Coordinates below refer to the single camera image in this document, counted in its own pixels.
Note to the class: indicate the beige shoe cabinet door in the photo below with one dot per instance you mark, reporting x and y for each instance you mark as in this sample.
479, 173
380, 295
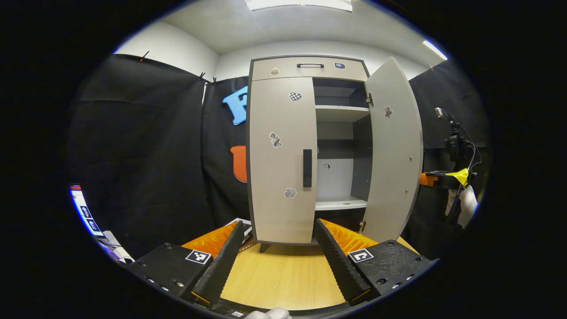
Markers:
394, 155
279, 177

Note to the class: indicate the white object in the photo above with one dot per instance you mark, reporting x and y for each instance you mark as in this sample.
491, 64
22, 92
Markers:
117, 250

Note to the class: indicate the beige double-door shoe cabinet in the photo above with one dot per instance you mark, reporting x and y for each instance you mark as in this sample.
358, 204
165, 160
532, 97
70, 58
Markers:
334, 177

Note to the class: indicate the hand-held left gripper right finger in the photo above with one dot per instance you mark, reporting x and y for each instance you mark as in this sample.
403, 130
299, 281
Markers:
339, 266

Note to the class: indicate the black backdrop cloth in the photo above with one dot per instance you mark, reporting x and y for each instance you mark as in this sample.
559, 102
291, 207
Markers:
146, 155

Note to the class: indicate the small ceiling light panel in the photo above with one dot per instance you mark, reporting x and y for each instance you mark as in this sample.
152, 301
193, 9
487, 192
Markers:
435, 49

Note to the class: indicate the white cabinet shelf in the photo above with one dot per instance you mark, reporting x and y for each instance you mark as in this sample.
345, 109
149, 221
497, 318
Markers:
339, 113
339, 204

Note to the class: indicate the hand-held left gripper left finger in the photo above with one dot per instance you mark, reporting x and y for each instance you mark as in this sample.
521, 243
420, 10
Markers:
221, 266

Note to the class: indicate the beige cabinet drawer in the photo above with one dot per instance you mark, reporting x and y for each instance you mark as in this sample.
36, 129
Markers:
305, 73

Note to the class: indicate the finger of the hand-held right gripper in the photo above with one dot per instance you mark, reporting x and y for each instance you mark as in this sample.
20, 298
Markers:
438, 179

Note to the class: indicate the bright printed board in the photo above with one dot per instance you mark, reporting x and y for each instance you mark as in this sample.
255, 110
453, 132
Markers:
86, 212

